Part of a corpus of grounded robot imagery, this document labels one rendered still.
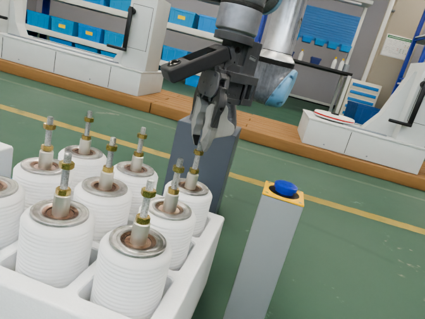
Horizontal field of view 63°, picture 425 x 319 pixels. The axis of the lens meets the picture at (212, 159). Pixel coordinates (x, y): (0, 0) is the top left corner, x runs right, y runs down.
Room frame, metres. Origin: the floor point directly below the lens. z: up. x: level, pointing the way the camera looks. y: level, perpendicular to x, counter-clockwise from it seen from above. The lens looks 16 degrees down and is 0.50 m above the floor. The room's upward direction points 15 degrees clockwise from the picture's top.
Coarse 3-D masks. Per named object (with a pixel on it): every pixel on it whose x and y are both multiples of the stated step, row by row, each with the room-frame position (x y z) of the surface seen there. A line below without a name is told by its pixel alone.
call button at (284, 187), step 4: (276, 180) 0.57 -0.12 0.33; (280, 180) 0.57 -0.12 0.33; (284, 180) 0.58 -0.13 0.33; (276, 184) 0.56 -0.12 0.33; (280, 184) 0.55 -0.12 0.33; (284, 184) 0.56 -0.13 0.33; (288, 184) 0.56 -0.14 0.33; (292, 184) 0.57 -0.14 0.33; (276, 188) 0.55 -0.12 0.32; (280, 188) 0.55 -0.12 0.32; (284, 188) 0.55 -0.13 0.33; (288, 188) 0.55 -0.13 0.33; (292, 188) 0.55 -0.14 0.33; (296, 188) 0.56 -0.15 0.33; (280, 192) 0.55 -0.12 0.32; (284, 192) 0.55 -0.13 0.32; (288, 192) 0.55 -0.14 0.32; (292, 192) 0.55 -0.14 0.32; (296, 192) 0.56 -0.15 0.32
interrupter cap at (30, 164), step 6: (24, 162) 0.55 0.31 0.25; (30, 162) 0.55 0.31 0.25; (36, 162) 0.56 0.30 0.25; (54, 162) 0.58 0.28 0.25; (24, 168) 0.52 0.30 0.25; (30, 168) 0.53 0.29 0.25; (36, 168) 0.54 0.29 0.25; (54, 168) 0.56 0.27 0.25; (60, 168) 0.56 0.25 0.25; (42, 174) 0.52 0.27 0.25; (48, 174) 0.53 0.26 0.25; (54, 174) 0.53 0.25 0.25
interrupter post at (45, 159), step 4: (40, 152) 0.55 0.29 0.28; (44, 152) 0.55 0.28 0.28; (48, 152) 0.55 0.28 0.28; (52, 152) 0.56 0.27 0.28; (40, 156) 0.55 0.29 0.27; (44, 156) 0.55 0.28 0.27; (48, 156) 0.55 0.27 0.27; (52, 156) 0.56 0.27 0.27; (40, 160) 0.55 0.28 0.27; (44, 160) 0.55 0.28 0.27; (48, 160) 0.55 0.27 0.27; (40, 164) 0.55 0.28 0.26; (44, 164) 0.55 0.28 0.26; (48, 164) 0.55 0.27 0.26; (44, 168) 0.55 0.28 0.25; (48, 168) 0.55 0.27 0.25
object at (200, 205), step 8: (168, 184) 0.63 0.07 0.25; (208, 192) 0.63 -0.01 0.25; (184, 200) 0.59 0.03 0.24; (192, 200) 0.59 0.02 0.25; (200, 200) 0.60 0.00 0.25; (208, 200) 0.61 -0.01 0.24; (192, 208) 0.59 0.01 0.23; (200, 208) 0.60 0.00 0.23; (208, 208) 0.62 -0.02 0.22; (200, 216) 0.60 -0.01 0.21; (200, 224) 0.61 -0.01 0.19; (200, 232) 0.61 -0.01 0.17
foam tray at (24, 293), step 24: (216, 216) 0.69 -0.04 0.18; (192, 240) 0.57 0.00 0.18; (216, 240) 0.65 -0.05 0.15; (0, 264) 0.39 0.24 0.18; (192, 264) 0.49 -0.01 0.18; (0, 288) 0.35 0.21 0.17; (24, 288) 0.35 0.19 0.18; (48, 288) 0.36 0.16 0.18; (72, 288) 0.37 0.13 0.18; (168, 288) 0.44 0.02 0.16; (192, 288) 0.47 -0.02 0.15; (0, 312) 0.35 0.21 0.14; (24, 312) 0.34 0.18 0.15; (48, 312) 0.34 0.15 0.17; (72, 312) 0.33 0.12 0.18; (96, 312) 0.34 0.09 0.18; (168, 312) 0.37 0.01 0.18; (192, 312) 0.57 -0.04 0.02
